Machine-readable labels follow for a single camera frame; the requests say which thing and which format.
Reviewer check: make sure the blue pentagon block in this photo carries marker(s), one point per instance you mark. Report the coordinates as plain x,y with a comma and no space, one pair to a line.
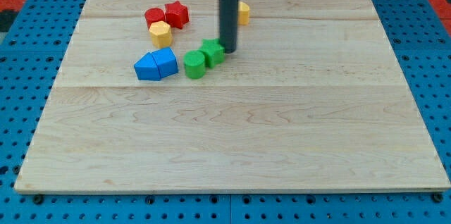
165,61

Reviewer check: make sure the wooden board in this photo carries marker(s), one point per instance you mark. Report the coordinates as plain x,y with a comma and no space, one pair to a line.
313,101

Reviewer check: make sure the red star block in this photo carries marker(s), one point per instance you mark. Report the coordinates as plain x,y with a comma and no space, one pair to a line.
176,14

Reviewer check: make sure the red cylinder block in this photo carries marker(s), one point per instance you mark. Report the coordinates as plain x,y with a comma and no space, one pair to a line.
153,15

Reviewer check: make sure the blue triangular block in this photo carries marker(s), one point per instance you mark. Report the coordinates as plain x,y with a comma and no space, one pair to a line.
147,69

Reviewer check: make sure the yellow hexagon block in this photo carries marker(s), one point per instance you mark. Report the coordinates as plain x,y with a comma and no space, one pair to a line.
161,34

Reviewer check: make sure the green cylinder block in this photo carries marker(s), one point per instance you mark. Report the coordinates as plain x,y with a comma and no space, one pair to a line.
194,64

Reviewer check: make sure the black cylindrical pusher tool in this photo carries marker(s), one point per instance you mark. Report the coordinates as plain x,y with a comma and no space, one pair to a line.
228,23

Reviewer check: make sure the yellow block behind tool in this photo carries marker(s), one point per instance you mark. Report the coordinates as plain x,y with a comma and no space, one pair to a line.
243,13

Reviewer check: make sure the green star block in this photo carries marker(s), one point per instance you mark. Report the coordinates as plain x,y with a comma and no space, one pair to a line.
213,52

